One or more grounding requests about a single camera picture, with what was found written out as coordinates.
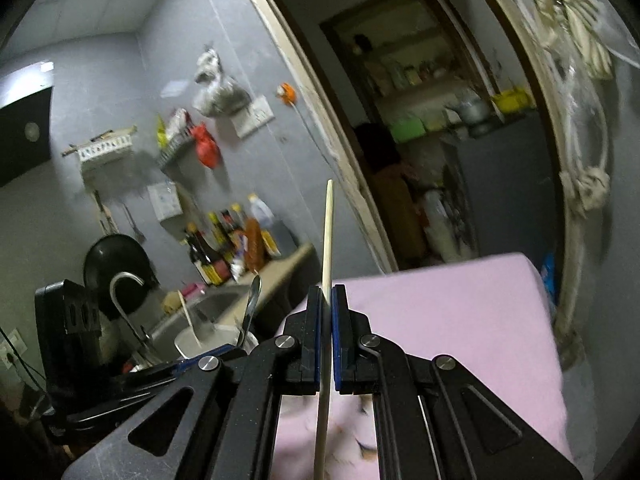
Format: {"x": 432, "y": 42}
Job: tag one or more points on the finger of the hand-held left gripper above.
{"x": 165, "y": 369}
{"x": 115, "y": 405}

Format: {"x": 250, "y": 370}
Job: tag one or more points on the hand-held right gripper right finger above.
{"x": 336, "y": 340}

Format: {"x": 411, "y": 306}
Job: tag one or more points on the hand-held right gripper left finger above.
{"x": 314, "y": 340}

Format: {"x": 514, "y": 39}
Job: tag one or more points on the white utensil holder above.
{"x": 210, "y": 341}

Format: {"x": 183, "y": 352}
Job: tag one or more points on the wooden chopstick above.
{"x": 327, "y": 235}
{"x": 190, "y": 317}

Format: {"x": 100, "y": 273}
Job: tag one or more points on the large steel spoon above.
{"x": 254, "y": 295}

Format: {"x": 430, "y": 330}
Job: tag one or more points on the loofah scrubber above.
{"x": 172, "y": 302}

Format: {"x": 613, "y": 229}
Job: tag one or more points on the curved steel faucet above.
{"x": 127, "y": 305}

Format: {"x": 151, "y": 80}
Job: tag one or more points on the beige kitchen counter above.
{"x": 285, "y": 270}

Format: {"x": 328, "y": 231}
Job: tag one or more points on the steel kitchen sink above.
{"x": 210, "y": 307}

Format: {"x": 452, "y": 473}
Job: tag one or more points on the pink sponge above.
{"x": 194, "y": 290}

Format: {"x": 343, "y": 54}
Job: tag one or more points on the black wok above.
{"x": 117, "y": 260}

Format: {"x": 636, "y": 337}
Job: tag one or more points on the dark pump bottle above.
{"x": 199, "y": 267}

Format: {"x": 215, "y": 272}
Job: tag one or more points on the blue and white tube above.
{"x": 239, "y": 262}

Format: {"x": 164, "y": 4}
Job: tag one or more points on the orange seasoning packet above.
{"x": 254, "y": 245}

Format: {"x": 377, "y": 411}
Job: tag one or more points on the pink floral cloth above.
{"x": 450, "y": 310}

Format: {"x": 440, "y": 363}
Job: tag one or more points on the tall dark sauce bottle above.
{"x": 215, "y": 260}

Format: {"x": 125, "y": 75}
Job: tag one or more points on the hanging metal utensil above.
{"x": 134, "y": 225}

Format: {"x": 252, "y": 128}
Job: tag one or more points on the yellow-capped sauce bottle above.
{"x": 222, "y": 240}

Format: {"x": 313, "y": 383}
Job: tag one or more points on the red-labelled sauce bottle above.
{"x": 232, "y": 227}

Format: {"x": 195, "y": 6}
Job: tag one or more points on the orange-brown container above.
{"x": 400, "y": 215}

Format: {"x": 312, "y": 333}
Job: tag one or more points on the clear glass bottle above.
{"x": 240, "y": 215}

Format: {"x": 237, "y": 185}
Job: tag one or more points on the white plastic container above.
{"x": 445, "y": 225}

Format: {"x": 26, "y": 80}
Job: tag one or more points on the black range hood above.
{"x": 22, "y": 130}

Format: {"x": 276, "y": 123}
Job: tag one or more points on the red plastic bag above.
{"x": 206, "y": 147}

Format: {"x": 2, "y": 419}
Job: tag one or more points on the blue packet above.
{"x": 548, "y": 277}

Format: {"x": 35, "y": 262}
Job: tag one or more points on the green box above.
{"x": 407, "y": 129}

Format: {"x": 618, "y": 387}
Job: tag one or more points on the yellow snack packet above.
{"x": 161, "y": 132}

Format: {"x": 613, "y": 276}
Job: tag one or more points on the grey cabinet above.
{"x": 505, "y": 185}

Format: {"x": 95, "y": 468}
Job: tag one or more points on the red snack packet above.
{"x": 179, "y": 124}

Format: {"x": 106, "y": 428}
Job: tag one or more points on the orange plug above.
{"x": 286, "y": 94}

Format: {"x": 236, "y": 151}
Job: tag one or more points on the black induction cooker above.
{"x": 485, "y": 129}

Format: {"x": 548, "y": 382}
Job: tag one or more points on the hanging clear plastic bag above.
{"x": 220, "y": 92}

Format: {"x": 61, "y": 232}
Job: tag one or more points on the steel cooking pot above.
{"x": 472, "y": 110}

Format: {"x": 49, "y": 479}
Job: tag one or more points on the yellow bowl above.
{"x": 511, "y": 100}

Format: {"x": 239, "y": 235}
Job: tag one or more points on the wooden shelf unit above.
{"x": 400, "y": 35}

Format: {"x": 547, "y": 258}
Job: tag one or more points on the crumpled clear plastic bag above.
{"x": 582, "y": 105}

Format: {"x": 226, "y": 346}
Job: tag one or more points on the white wall outlet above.
{"x": 11, "y": 350}

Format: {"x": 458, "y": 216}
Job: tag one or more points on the white wall box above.
{"x": 165, "y": 202}

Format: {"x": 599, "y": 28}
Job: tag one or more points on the white wall basket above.
{"x": 105, "y": 150}

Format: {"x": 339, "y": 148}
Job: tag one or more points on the grey wall rack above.
{"x": 177, "y": 155}

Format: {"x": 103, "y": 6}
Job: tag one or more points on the worn white door frame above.
{"x": 320, "y": 110}

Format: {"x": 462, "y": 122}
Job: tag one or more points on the white switch socket panel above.
{"x": 254, "y": 117}

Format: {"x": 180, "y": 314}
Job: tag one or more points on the white wall sticker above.
{"x": 173, "y": 89}

